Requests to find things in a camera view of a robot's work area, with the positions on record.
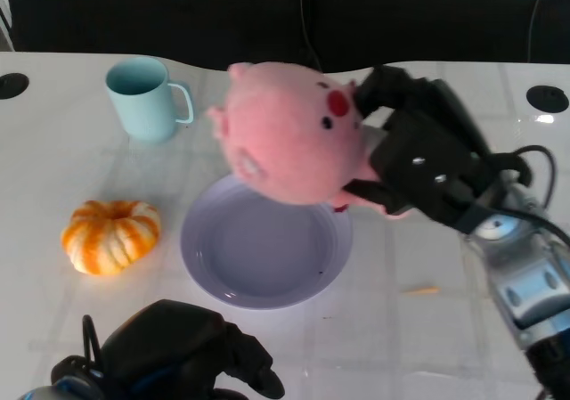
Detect white object at edge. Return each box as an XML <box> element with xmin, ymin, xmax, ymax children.
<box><xmin>0</xmin><ymin>0</ymin><xmax>12</xmax><ymax>40</ymax></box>

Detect lavender round plate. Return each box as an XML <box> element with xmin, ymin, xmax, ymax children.
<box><xmin>180</xmin><ymin>175</ymin><xmax>354</xmax><ymax>311</ymax></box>

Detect pink plush pig doll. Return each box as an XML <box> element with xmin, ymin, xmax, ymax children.
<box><xmin>205</xmin><ymin>61</ymin><xmax>415</xmax><ymax>221</ymax></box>

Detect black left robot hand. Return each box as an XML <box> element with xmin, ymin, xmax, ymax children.
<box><xmin>100</xmin><ymin>299</ymin><xmax>286</xmax><ymax>400</ymax></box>

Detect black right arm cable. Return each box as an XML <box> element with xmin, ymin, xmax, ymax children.
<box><xmin>484</xmin><ymin>144</ymin><xmax>570</xmax><ymax>246</ymax></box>

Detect orange striped pumpkin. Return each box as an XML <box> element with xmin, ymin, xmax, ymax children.
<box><xmin>61</xmin><ymin>200</ymin><xmax>161</xmax><ymax>277</ymax></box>

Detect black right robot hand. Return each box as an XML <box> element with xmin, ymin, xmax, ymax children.
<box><xmin>345</xmin><ymin>64</ymin><xmax>531</xmax><ymax>236</ymax></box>

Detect thin grey hanging cable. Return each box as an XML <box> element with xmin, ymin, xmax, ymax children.
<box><xmin>299</xmin><ymin>0</ymin><xmax>323</xmax><ymax>72</ymax></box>
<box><xmin>527</xmin><ymin>0</ymin><xmax>553</xmax><ymax>63</ymax></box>

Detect mint green mug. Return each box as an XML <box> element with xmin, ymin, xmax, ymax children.
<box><xmin>104</xmin><ymin>57</ymin><xmax>195</xmax><ymax>144</ymax></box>

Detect black table cable grommet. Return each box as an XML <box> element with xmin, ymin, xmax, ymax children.
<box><xmin>0</xmin><ymin>72</ymin><xmax>30</xmax><ymax>101</ymax></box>
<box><xmin>525</xmin><ymin>85</ymin><xmax>570</xmax><ymax>114</ymax></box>

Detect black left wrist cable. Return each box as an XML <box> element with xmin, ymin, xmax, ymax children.
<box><xmin>82</xmin><ymin>314</ymin><xmax>102</xmax><ymax>368</ymax></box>

